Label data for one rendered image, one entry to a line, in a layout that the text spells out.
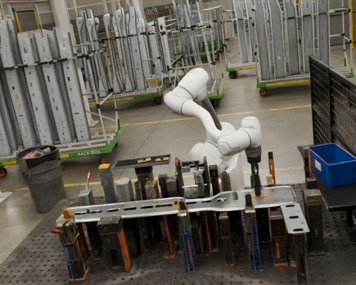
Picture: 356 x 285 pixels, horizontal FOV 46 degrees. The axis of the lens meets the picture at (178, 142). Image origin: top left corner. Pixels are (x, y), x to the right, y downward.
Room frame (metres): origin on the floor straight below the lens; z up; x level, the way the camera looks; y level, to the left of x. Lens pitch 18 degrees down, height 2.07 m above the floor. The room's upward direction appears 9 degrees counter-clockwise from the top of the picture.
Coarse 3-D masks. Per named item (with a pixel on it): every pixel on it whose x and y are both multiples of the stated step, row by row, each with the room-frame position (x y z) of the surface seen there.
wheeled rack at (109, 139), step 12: (84, 48) 5.84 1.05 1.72; (60, 60) 6.18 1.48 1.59; (108, 72) 6.75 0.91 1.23; (96, 96) 5.84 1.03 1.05; (108, 96) 6.43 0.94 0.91; (96, 132) 6.54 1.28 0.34; (108, 132) 6.65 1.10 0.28; (120, 132) 6.63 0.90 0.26; (60, 144) 6.29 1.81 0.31; (72, 144) 6.24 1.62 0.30; (84, 144) 6.19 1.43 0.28; (96, 144) 5.97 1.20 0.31; (108, 144) 5.93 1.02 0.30; (12, 156) 6.11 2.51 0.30; (60, 156) 5.89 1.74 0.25; (72, 156) 5.88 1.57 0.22; (0, 168) 6.09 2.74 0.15
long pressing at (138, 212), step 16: (224, 192) 2.22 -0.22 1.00; (240, 192) 2.19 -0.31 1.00; (272, 192) 2.13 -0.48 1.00; (288, 192) 2.10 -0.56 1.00; (80, 208) 2.33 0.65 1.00; (96, 208) 2.30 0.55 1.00; (112, 208) 2.26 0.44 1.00; (160, 208) 2.16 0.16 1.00; (176, 208) 2.12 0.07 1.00; (192, 208) 2.09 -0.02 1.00; (208, 208) 2.07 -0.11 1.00; (224, 208) 2.03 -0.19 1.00; (240, 208) 2.01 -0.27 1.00; (256, 208) 1.99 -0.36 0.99
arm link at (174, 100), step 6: (174, 90) 2.52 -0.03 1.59; (180, 90) 2.49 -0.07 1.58; (186, 90) 2.49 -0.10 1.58; (168, 96) 2.51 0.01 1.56; (174, 96) 2.49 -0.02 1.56; (180, 96) 2.46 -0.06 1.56; (186, 96) 2.47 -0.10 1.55; (192, 96) 2.50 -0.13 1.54; (168, 102) 2.49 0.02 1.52; (174, 102) 2.46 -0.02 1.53; (180, 102) 2.43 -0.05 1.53; (174, 108) 2.46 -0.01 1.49; (180, 108) 2.42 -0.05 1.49
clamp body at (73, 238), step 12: (72, 216) 2.12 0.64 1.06; (60, 228) 2.03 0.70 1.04; (72, 228) 2.07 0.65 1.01; (60, 240) 2.03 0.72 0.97; (72, 240) 2.03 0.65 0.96; (72, 252) 2.04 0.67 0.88; (72, 264) 2.03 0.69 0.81; (84, 264) 2.09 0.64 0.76; (72, 276) 2.02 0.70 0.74; (84, 276) 2.05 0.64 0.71
